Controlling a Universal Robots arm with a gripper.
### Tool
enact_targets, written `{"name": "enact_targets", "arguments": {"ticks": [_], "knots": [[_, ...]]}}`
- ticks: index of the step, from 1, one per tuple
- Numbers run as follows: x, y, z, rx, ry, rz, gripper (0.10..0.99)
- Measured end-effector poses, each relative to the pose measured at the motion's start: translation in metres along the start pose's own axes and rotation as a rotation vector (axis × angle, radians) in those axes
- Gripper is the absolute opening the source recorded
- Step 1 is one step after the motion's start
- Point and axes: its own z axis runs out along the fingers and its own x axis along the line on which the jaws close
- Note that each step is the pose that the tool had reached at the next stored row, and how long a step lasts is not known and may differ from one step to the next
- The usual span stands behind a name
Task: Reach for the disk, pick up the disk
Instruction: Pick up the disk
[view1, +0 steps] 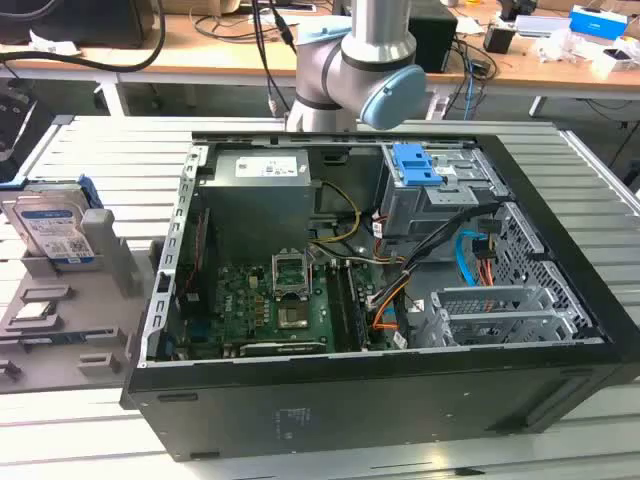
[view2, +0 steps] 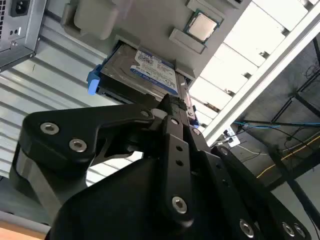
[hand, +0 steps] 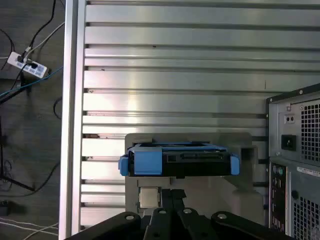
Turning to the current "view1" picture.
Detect hard disk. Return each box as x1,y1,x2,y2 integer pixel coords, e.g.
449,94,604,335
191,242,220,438
0,174,104,267

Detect silver metal disk bay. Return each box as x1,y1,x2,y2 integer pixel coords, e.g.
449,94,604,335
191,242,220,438
428,286,577,347

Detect metal socket cover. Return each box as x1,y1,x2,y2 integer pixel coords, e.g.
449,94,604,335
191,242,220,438
269,247,314,302

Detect black RAM slot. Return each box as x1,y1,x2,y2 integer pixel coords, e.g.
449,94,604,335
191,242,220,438
326,263,352,352

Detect grey power supply unit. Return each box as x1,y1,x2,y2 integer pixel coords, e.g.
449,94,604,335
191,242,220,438
199,149,324,262

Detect CPU socket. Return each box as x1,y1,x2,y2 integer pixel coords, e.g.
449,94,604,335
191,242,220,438
276,301,310,332

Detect grey metal drive cage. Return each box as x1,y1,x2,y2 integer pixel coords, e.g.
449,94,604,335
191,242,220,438
377,144,512,262

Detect green motherboard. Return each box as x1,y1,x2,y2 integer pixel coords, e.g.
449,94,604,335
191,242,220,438
164,259,372,359

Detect black graphics card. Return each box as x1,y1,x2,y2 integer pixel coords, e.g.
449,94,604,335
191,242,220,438
239,340,327,358

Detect blue plastic drive latch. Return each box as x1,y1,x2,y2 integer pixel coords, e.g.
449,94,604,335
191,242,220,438
392,142,445,188

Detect black open PC case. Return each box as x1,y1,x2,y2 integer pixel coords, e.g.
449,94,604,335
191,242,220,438
119,130,640,464

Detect wooden desk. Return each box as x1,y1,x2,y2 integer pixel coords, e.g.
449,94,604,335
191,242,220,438
0,0,640,102

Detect black box speaker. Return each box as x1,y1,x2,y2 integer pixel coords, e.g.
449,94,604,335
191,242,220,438
408,4,459,74

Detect small black box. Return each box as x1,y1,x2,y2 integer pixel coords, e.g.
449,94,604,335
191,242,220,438
483,24,517,55

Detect grey plastic parts rack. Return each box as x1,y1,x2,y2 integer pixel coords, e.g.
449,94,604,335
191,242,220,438
0,208,152,397

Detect RAM stick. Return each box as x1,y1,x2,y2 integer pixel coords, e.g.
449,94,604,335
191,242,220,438
0,332,114,347

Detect silver CPU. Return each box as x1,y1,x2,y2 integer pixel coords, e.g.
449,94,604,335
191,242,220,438
16,301,57,322

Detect black computer on desk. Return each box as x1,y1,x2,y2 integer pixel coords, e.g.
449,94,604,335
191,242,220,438
41,0,152,50

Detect blue cardboard box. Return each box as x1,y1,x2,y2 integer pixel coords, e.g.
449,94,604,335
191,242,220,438
569,4,629,35

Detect yellow power wires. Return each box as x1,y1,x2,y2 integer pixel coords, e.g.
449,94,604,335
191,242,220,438
309,180,363,247

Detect orange wire bundle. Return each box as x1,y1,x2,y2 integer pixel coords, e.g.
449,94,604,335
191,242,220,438
371,286,412,332

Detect black sleeved cable bundle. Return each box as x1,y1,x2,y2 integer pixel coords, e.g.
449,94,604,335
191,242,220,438
398,201,502,275

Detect light blue data wire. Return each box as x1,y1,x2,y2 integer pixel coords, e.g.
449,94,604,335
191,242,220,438
454,226,497,290

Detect thin black cable pair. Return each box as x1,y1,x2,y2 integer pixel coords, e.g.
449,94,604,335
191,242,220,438
251,0,297,117

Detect blue network cable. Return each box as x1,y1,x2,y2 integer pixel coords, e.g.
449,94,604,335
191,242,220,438
463,43,477,122

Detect thick black cable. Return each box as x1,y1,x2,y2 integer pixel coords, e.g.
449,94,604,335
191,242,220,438
0,0,167,72

